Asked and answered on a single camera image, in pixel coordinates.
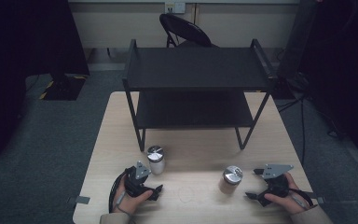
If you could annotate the grey table edge bracket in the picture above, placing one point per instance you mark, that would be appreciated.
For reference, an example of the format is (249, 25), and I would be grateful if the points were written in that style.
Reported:
(80, 199)
(318, 198)

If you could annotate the person's right hand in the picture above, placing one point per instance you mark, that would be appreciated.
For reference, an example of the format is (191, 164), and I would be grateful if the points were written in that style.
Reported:
(292, 203)

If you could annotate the person's left hand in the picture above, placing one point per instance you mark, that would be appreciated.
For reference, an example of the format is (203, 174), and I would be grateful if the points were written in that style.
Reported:
(127, 203)

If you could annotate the dark curtain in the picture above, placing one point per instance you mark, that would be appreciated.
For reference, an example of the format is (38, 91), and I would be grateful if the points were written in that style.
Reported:
(18, 62)
(341, 62)

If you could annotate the black two-tier metal rack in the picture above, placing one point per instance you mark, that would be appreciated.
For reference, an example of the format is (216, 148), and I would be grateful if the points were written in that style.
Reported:
(195, 68)

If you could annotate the black folding chair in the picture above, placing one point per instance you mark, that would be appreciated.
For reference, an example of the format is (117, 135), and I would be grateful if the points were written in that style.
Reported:
(186, 29)

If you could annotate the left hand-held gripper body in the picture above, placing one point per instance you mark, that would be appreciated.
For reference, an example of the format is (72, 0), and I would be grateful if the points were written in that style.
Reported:
(133, 183)

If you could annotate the brown-filled jar with silver lid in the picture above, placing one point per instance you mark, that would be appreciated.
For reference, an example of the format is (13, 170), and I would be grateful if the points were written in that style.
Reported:
(232, 174)

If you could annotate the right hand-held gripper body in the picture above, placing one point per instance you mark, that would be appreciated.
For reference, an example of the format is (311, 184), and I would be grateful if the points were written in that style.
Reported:
(276, 185)

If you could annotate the white wall outlet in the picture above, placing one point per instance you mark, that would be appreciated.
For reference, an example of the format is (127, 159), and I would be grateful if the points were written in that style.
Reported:
(169, 7)

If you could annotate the pale blue wall outlet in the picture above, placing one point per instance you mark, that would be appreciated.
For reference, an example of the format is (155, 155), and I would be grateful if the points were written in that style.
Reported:
(180, 7)

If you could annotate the black stand base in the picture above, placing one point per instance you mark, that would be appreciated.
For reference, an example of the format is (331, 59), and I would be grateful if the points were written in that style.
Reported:
(62, 90)

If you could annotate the white-filled jar with silver lid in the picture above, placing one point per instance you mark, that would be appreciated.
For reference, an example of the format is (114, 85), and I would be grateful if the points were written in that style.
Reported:
(157, 165)

